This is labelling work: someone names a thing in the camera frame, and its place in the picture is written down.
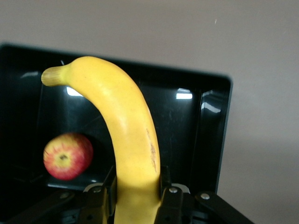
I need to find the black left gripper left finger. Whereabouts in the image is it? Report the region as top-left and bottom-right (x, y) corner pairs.
(9, 165), (117, 224)

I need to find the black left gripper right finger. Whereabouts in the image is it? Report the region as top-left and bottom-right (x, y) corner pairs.
(155, 165), (255, 224)

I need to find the red yellow apple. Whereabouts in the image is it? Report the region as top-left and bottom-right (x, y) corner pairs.
(43, 133), (94, 182)

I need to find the yellow banana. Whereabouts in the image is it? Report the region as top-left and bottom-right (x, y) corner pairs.
(41, 56), (162, 224)

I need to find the black plastic box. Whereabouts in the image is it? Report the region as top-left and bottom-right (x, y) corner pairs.
(0, 43), (234, 217)

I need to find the brown table mat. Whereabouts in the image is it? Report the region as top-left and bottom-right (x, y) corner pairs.
(0, 0), (299, 224)

